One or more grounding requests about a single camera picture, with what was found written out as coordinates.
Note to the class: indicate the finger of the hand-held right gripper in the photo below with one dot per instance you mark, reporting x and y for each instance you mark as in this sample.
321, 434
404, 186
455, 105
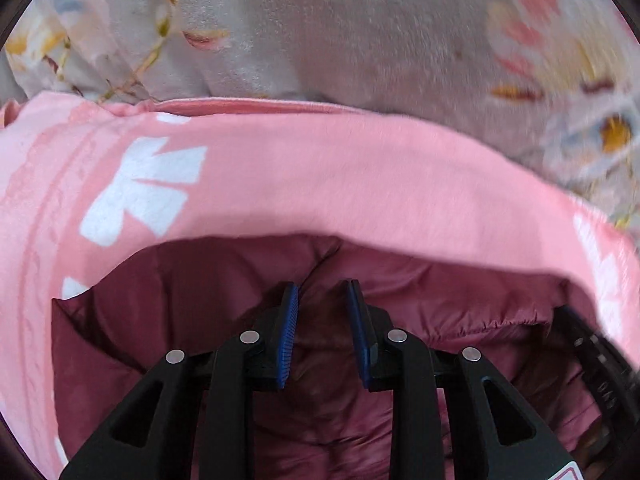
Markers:
575, 327

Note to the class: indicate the grey floral blanket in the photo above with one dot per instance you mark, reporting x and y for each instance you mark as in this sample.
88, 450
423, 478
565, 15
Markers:
360, 30

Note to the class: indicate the maroon puffer jacket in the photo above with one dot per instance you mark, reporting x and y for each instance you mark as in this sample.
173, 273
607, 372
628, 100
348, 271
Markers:
330, 435

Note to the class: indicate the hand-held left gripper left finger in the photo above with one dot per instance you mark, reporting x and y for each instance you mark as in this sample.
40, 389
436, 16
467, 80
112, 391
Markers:
288, 330

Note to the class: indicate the pink blanket with white print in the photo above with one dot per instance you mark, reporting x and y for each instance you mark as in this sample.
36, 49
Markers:
310, 170

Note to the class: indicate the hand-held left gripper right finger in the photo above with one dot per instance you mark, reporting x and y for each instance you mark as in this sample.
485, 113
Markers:
358, 330

